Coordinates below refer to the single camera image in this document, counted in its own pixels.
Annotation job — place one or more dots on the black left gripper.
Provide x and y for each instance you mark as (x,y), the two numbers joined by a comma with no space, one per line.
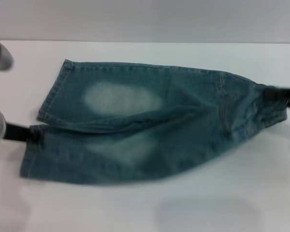
(17,131)

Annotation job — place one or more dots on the blue denim shorts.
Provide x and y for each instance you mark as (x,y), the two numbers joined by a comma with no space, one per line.
(174,125)

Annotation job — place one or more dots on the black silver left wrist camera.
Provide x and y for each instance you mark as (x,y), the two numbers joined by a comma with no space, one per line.
(2,58)

